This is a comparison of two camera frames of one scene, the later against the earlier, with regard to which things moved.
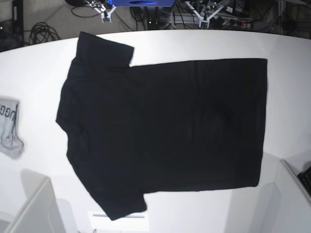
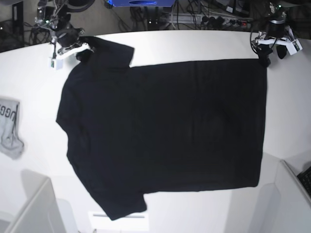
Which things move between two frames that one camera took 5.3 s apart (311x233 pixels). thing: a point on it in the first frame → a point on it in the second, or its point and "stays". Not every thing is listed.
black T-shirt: [168, 126] stays
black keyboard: [305, 176] stays
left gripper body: [103, 15] → [68, 42]
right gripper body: [200, 18] → [276, 33]
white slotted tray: [100, 220] stays
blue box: [141, 3] stays
